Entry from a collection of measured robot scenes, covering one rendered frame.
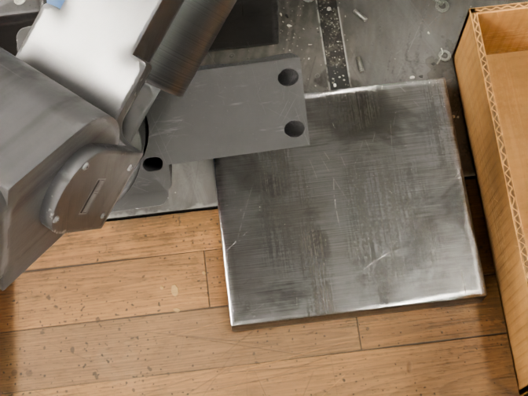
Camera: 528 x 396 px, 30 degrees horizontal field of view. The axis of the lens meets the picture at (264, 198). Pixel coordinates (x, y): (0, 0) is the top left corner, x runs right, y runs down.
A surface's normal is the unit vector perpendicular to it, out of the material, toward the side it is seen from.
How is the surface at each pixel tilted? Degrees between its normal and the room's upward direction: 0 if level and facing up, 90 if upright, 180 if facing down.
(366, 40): 0
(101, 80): 23
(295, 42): 0
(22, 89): 29
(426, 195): 0
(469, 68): 90
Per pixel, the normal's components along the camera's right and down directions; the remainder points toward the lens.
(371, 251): -0.02, -0.32
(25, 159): 0.23, -0.64
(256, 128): 0.09, 0.20
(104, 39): -0.23, 0.02
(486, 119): -0.99, 0.11
